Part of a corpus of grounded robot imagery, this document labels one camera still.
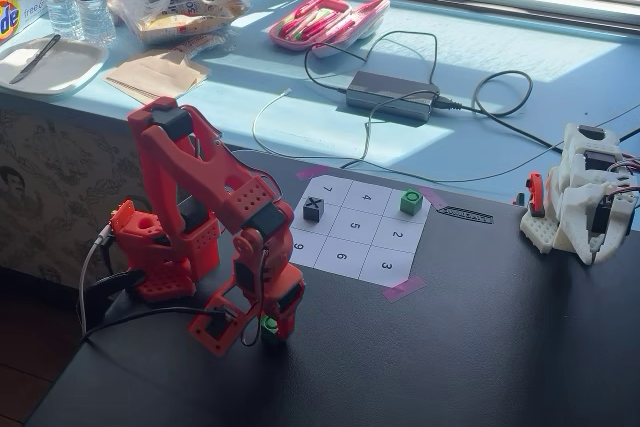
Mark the brown paper napkins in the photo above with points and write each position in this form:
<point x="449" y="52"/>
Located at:
<point x="155" y="74"/>

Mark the printed snack box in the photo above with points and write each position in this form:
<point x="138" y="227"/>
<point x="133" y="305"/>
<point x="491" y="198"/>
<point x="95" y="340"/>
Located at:
<point x="180" y="24"/>

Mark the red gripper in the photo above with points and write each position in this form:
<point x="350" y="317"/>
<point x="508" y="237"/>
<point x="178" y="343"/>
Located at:
<point x="289" y="303"/>

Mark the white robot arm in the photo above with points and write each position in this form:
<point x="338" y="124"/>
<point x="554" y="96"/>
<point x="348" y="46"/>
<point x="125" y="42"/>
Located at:
<point x="585" y="207"/>

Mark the grey power adapter brick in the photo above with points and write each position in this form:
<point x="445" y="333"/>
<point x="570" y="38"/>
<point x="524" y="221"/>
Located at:
<point x="392" y="96"/>

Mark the black cube with cross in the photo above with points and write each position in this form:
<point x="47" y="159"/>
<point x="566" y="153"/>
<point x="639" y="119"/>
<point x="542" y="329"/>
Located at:
<point x="313" y="209"/>

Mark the white plate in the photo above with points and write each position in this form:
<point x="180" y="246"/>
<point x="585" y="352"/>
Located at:
<point x="55" y="67"/>

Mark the black table clamp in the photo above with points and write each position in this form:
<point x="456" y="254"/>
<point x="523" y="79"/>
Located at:
<point x="112" y="292"/>

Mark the red robot arm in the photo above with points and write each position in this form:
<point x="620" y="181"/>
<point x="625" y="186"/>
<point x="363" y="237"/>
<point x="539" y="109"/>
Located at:
<point x="200" y="187"/>

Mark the white numbered grid paper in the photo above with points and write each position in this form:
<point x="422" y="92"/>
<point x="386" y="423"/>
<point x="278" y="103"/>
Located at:
<point x="360" y="227"/>

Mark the pink tape strip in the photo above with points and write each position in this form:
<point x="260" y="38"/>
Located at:
<point x="312" y="172"/>
<point x="403" y="289"/>
<point x="433" y="197"/>

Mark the patterned table cloth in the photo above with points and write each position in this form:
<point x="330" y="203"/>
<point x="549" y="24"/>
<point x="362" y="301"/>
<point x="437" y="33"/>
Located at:
<point x="60" y="182"/>

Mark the black plastic knife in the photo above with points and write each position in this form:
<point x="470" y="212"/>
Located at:
<point x="32" y="61"/>

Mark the red wrist camera mount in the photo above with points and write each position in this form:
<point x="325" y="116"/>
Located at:
<point x="215" y="322"/>

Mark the black striped ruler strip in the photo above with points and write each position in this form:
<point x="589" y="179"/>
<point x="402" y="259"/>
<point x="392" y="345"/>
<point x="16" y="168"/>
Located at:
<point x="466" y="214"/>

